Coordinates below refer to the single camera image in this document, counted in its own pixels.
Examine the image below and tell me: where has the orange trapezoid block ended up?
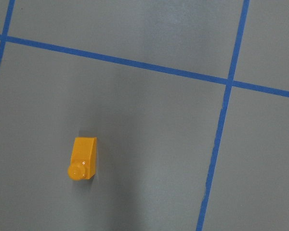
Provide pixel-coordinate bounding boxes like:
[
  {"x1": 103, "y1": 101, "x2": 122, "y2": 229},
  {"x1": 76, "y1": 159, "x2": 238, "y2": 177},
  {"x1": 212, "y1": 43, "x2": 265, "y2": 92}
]
[{"x1": 67, "y1": 137, "x2": 97, "y2": 181}]

